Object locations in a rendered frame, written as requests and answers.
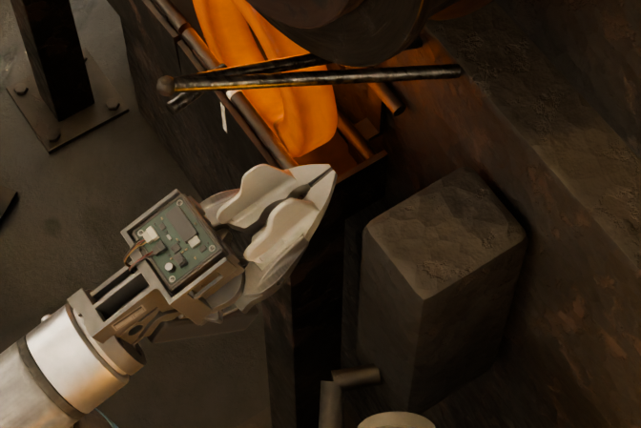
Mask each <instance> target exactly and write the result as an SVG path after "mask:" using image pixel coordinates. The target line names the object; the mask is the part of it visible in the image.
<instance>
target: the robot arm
mask: <svg viewBox="0 0 641 428"><path fill-rule="evenodd" d="M337 177H338V175H337V174H336V172H335V171H334V170H333V168H332V167H331V166H330V165H329V164H309V165H302V166H297V167H294V168H291V169H286V170H280V169H278V168H275V167H272V166H270V165H267V164H259V165H257V166H255V167H253V168H252V169H250V170H249V171H248V172H247V173H245V174H244V176H243V177H242V179H241V186H240V189H234V190H229V191H225V192H221V193H218V194H214V195H212V196H210V197H208V198H206V199H205V200H203V201H202V202H201V203H199V204H198V203H197V202H196V201H195V200H194V199H193V198H192V197H191V196H190V195H189V196H188V197H187V196H186V195H185V194H182V193H181V192H180V191H179V190H178V189H175V190H173V191H172V192H171V193H169V194H168V195H167V196H165V197H164V198H163V199H161V200H160V201H159V202H158V203H156V204H155V205H154V206H153V207H152V208H151V209H149V210H148V211H147V212H146V213H144V214H143V215H141V216H140V217H139V218H138V219H136V220H135V221H134V222H132V223H131V224H130V225H128V226H127V227H126V228H125V229H123V230H122V231H121V234H122V235H123V237H124V238H125V240H126V241H127V243H128V244H129V246H130V250H129V251H128V252H127V253H126V254H125V256H124V258H123V262H124V263H125V265H126V266H124V267H123V268H122V269H120V270H119V271H118V272H117V273H115V274H114V275H112V276H111V277H110V278H109V279H107V280H106V281H105V282H103V283H102V284H101V285H100V286H98V287H97V288H96V289H94V290H93V291H92V290H90V289H89V290H87V291H85V290H84V289H82V288H81V289H80V290H78V291H77V292H76V293H74V294H73V295H72V296H70V297H69V298H68V299H67V300H68V301H69V303H67V304H65V305H64V306H63V307H61V308H60V309H59V310H57V311H56V312H55V313H54V314H52V315H45V316H43V317H42V318H41V323H40V324H39V325H38V326H36V327H35V328H34V329H33V330H31V331H30V332H29V333H28V334H25V335H24V336H22V337H21V338H20V339H19V340H17V341H16V342H15V343H13V344H12V345H11V346H10V347H9V348H8V349H6V350H5V351H4V352H3V353H1V354H0V428H118V427H117V426H116V425H115V424H114V423H113V422H112V421H110V420H109V419H108V418H107V417H106V416H105V415H104V414H103V413H102V412H100V411H99V410H98V409H96V407H97V406H98V405H100V404H101V403H102V402H104V401H105V400H106V399H107V398H109V397H110V396H112V395H113V394H114V393H115V392H117V391H118V390H119V389H121V388H122V387H123V386H125V385H126V384H127V383H128V381H129V375H130V376H132V375H133V374H134V373H136V372H137V371H138V370H140V369H141V368H142V367H144V366H145V365H146V364H147V360H146V357H145V355H144V353H143V351H142V349H141V347H140V346H139V344H138V341H140V340H141V339H142V338H143V337H145V336H146V337H147V338H148V339H149V340H150V342H151V343H159V342H166V341H172V340H179V339H185V338H191V337H198V336H209V335H216V334H222V333H229V332H234V331H241V330H245V329H247V328H248V326H249V325H250V324H251V323H252V321H253V320H254V319H255V318H256V316H257V315H258V312H259V310H258V307H257V306H256V304H257V303H259V302H261V301H262V300H264V299H266V298H267V297H269V296H271V295H272V294H273V293H275V292H276V291H277V290H278V289H279V288H280V287H281V286H282V285H283V284H284V283H285V281H286V280H287V279H288V277H289V276H290V274H292V272H293V271H294V269H295V267H296V266H297V264H298V262H299V261H300V258H301V257H302V255H303V253H304V252H305V250H306V249H307V247H308V244H309V241H310V239H311V237H312V236H313V234H314V232H315V231H316V229H317V228H318V226H319V224H320V222H321V219H322V217H323V215H324V213H325V211H326V209H327V207H328V204H329V202H330V199H331V197H332V194H333V192H334V188H335V185H336V181H337ZM307 192H308V194H307V196H306V197H305V198H304V199H303V200H300V199H297V198H298V197H299V196H300V195H302V194H304V193H307ZM168 202H169V203H168ZM166 203H168V204H167V205H165V204H166ZM164 205H165V206H164ZM163 206H164V207H163ZM161 207H163V208H162V209H160V208H161ZM159 209H160V210H159ZM157 210H159V211H158V212H156V211H157ZM155 212H156V213H155ZM153 213H155V214H154V215H152V214H153ZM151 215H152V216H151ZM149 216H151V217H150V218H148V217H149ZM147 218H148V219H147ZM145 219H147V220H146V221H144V220H145ZM267 219H268V222H267V227H263V226H264V225H265V223H266V221H267ZM143 221H144V222H143ZM142 222H143V223H142ZM140 223H142V224H140ZM262 227H263V228H262ZM230 228H232V229H234V230H237V231H241V232H244V233H247V234H253V233H255V232H256V231H257V230H259V229H260V228H262V229H261V230H259V231H258V232H257V233H256V234H254V235H253V237H252V243H251V244H250V245H249V246H248V247H247V248H246V250H245V252H244V254H243V256H244V257H237V256H236V254H235V253H234V252H233V250H232V249H231V247H230V246H229V245H230V242H231V240H232V237H233V235H232V234H231V233H230V232H229V231H228V230H229V229H230ZM129 256H130V258H131V259H132V261H131V262H130V263H126V260H127V258H128V257H129Z"/></svg>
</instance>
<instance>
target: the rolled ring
mask: <svg viewBox="0 0 641 428"><path fill-rule="evenodd" d="M193 4H194V7H195V11H196V16H197V19H198V22H199V25H200V27H201V30H202V32H203V35H204V37H205V40H206V42H207V45H208V47H209V49H210V51H211V52H212V53H213V55H214V56H215V57H216V59H217V60H218V62H219V63H220V64H221V63H223V64H225V65H226V66H227V67H228V68H230V67H234V66H240V65H246V64H251V63H257V62H262V61H265V60H264V58H263V56H262V55H261V53H260V51H259V49H258V46H257V44H256V41H255V39H254V37H253V35H252V33H251V31H250V28H249V26H248V24H249V25H250V27H251V28H252V30H253V32H254V33H255V35H256V37H257V39H258V40H259V42H260V44H261V46H262V48H263V50H264V52H265V54H266V56H267V58H268V60H273V59H279V58H284V57H289V56H295V55H301V54H306V53H311V52H309V51H307V50H305V49H304V48H302V47H300V46H299V45H297V44H296V43H294V42H293V41H292V40H290V39H289V38H288V37H286V36H285V35H284V34H282V33H281V32H280V31H278V30H277V29H276V28H275V27H274V26H272V25H271V24H270V23H269V22H268V21H267V20H266V19H265V18H264V17H262V16H261V15H260V14H259V13H258V12H257V11H256V10H255V9H254V8H253V7H252V6H251V5H250V4H249V3H248V2H247V1H246V0H193ZM247 22H248V23H247ZM297 71H327V68H326V65H323V66H318V67H313V68H308V69H302V70H297ZM287 72H294V71H287ZM242 91H243V93H244V95H245V96H246V97H247V99H248V100H249V101H250V102H251V104H252V105H253V106H254V108H255V109H256V110H257V112H258V113H259V114H260V116H261V117H262V118H263V120H264V121H265V122H266V124H267V125H268V126H269V127H270V129H271V130H272V131H273V133H274V134H275V135H276V137H277V138H278V139H279V141H280V142H281V143H282V145H283V146H284V147H285V149H286V150H287V151H288V152H289V153H290V154H291V155H292V157H300V156H303V155H304V154H306V153H309V152H311V151H313V150H315V149H316V148H317V147H319V146H321V145H323V144H325V143H327V142H328V141H330V140H331V138H332V137H333V136H334V134H335V132H336V129H337V124H338V114H337V105H336V99H335V94H334V91H333V87H332V85H321V86H303V87H285V88H267V89H250V90H242Z"/></svg>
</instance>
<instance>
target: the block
mask: <svg viewBox="0 0 641 428"><path fill-rule="evenodd" d="M527 245H528V239H527V234H526V231H525V229H524V228H523V227H522V225H521V224H520V223H519V222H518V221H517V219H516V218H515V217H514V216H513V215H512V213H511V212H510V211H509V210H508V209H507V207H506V206H505V205H504V204H503V203H502V201H501V200H500V199H499V198H498V197H497V195H496V194H495V193H494V192H493V191H492V190H491V189H490V188H489V187H488V186H487V184H486V183H485V181H484V180H483V179H482V178H481V177H480V176H479V175H478V174H477V173H476V171H474V170H473V169H471V168H469V167H468V166H466V167H462V168H459V169H457V170H455V171H454V172H452V173H449V174H448V175H446V176H444V177H443V178H441V179H439V180H438V181H436V182H434V183H433V184H431V185H429V186H427V187H426V188H424V189H422V190H421V191H419V192H417V193H416V194H413V195H412V196H410V197H408V198H407V199H406V200H404V201H402V202H401V203H399V204H397V205H396V206H394V207H392V208H391V209H389V210H387V211H386V212H384V213H382V214H380V215H378V216H376V217H375V218H373V219H372V220H370V221H369V222H368V224H367V225H366V226H365V228H364V229H363V231H362V265H361V282H360V299H359V316H358V333H357V351H356V352H357V356H358V360H359V363H360V364H361V365H365V364H370V363H374V364H375V365H376V366H377V367H378V368H379V370H380V376H381V385H378V388H379V389H380V391H381V392H382V393H383V395H384V396H385V398H386V399H387V400H388V402H389V403H390V405H391V406H392V407H393V409H394V410H395V411H396V412H408V413H413V414H417V415H420V414H422V413H423V412H425V411H426V410H428V409H430V408H431V407H433V406H434V405H436V404H437V403H439V402H440V401H442V400H443V399H445V398H447V397H449V396H450V395H452V394H453V393H455V392H456V391H458V390H459V389H461V388H463V387H464V386H466V385H467V384H468V383H469V382H471V381H472V380H474V379H475V378H477V377H479V376H481V375H482V374H484V373H485V372H487V371H488V370H490V368H491V367H492V365H493V364H494V362H495V361H496V357H497V355H498V351H499V347H500V344H501V340H502V336H503V333H504V329H505V327H506V323H507V317H508V313H509V310H510V306H511V302H512V299H513V296H514V292H515V289H516V285H517V282H518V278H519V274H520V272H521V268H522V264H523V261H524V257H525V254H526V250H527Z"/></svg>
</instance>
